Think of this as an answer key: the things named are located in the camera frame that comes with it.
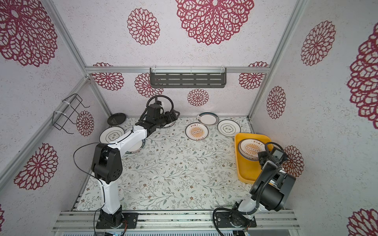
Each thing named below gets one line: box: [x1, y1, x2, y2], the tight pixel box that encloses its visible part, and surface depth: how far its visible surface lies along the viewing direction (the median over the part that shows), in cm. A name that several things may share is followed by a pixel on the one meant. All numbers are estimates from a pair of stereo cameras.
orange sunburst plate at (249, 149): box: [238, 138, 266, 161], surface depth 100 cm
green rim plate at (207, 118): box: [196, 111, 220, 126], surface depth 123 cm
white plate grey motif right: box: [217, 119, 242, 138], surface depth 115 cm
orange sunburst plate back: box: [185, 122, 210, 142], surface depth 112 cm
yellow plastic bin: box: [234, 133, 274, 184], surface depth 96 cm
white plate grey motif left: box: [98, 126, 126, 144], surface depth 111 cm
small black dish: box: [107, 112, 126, 126], surface depth 123 cm
